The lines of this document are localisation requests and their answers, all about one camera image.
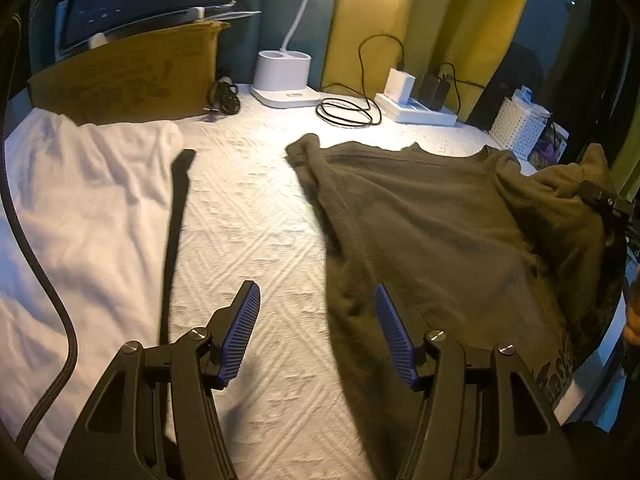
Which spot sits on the white charger adapter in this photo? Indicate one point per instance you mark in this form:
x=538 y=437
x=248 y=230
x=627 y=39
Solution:
x=399 y=86

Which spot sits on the white plastic basket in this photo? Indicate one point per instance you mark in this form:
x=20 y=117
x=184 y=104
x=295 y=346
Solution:
x=518 y=126

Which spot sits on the white power strip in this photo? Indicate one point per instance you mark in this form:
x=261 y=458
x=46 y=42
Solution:
x=414 y=113

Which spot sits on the white desk lamp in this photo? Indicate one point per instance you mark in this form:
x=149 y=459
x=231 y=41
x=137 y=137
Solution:
x=281 y=76

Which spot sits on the white folded garment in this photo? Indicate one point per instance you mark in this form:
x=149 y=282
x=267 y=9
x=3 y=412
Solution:
x=95 y=204

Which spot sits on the dark olive t-shirt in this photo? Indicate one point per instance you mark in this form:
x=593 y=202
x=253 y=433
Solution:
x=482 y=251

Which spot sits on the laptop with blue screen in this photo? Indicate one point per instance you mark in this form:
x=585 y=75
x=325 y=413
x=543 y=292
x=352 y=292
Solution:
x=150 y=0

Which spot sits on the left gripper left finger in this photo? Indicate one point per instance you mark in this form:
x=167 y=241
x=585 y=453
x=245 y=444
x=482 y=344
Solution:
x=230 y=329

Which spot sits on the black charger adapter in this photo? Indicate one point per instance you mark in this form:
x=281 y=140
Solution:
x=433 y=92

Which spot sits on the purple cloth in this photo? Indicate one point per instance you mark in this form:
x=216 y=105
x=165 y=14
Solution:
x=543 y=155

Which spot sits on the brown cardboard box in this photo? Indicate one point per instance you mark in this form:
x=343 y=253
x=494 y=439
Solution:
x=162 y=75

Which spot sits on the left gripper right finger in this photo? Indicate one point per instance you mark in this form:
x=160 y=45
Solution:
x=404 y=331

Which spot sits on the white plastic bag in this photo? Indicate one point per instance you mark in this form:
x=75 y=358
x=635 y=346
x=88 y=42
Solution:
x=523 y=97

